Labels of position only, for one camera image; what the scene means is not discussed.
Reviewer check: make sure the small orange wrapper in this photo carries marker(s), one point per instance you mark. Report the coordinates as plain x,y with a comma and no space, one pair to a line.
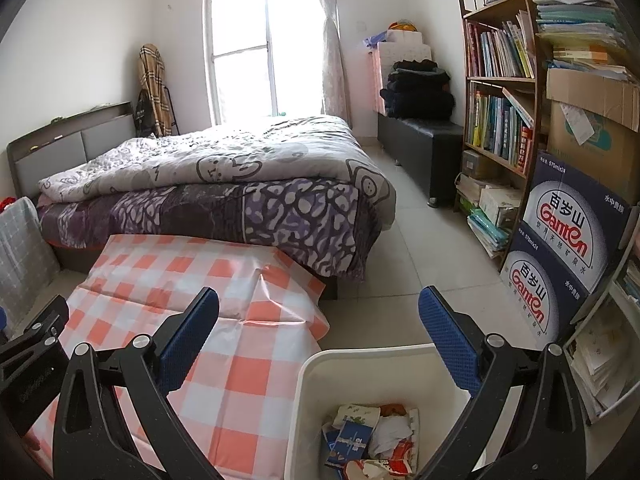
394,410

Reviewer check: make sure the black storage bench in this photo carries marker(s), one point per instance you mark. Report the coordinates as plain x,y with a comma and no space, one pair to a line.
420,150

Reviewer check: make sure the window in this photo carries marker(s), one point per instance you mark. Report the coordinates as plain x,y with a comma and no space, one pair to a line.
250,50

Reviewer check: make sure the white metal shelf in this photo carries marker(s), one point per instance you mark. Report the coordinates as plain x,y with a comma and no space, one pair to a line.
600,310

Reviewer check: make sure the brown cardboard box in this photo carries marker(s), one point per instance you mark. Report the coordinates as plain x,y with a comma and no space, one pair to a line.
590,130

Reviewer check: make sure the purple patterned bed sheet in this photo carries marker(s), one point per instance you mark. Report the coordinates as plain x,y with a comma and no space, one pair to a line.
200,210

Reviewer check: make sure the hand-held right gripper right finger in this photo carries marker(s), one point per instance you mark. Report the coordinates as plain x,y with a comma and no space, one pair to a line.
450,345

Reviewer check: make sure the pile of lying books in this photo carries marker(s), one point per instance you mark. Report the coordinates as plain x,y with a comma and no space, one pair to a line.
492,210

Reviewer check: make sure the blue cardboard box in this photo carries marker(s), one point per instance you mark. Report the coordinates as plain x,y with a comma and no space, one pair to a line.
357,435

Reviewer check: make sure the white floral paper cup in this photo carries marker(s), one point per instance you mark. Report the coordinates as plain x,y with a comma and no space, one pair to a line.
357,416

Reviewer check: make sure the orange white checkered tablecloth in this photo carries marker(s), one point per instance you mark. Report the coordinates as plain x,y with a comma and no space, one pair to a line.
240,360

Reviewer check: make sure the black clothes rack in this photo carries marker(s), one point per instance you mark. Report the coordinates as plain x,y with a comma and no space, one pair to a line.
142,115

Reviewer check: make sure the stack of white papers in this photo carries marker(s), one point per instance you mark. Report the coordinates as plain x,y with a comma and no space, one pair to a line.
600,360

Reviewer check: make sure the wooden bookshelf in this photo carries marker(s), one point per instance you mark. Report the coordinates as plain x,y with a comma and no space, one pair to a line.
535,110

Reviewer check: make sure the stack of dark blankets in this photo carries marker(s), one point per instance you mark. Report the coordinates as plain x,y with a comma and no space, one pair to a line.
417,90

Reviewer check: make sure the navy water carton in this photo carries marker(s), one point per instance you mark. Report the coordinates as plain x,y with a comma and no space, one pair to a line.
570,220
540,290

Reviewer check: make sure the plaid cloth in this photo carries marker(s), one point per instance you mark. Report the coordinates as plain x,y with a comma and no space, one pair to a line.
152,85

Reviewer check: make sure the white plastic trash bin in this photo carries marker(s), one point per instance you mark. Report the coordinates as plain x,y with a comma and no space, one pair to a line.
320,375

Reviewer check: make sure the white pink folded panel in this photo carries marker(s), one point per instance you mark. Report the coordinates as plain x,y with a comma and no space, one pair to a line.
405,50

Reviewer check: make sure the red snack cup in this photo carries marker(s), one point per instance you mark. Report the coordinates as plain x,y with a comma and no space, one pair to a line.
400,460

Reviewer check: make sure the blue white packet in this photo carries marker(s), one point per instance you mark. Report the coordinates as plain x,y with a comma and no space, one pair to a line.
332,445

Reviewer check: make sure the row of upright books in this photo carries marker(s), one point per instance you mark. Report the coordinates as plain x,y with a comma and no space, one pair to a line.
500,125
500,50

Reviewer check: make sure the pile of papers and booklets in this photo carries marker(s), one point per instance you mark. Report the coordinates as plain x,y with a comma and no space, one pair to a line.
580,20

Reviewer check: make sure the white paper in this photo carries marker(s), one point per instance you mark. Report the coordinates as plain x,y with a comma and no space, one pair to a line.
392,430

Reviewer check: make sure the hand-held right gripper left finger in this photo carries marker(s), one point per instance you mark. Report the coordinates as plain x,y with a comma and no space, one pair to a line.
187,345

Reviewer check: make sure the light lace curtain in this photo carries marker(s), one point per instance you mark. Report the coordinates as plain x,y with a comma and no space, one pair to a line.
332,60

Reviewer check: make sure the grey bed headboard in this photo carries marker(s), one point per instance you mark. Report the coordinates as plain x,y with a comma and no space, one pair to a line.
60,147

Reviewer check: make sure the grey checked cloth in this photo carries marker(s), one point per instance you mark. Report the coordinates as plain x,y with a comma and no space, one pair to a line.
25,250

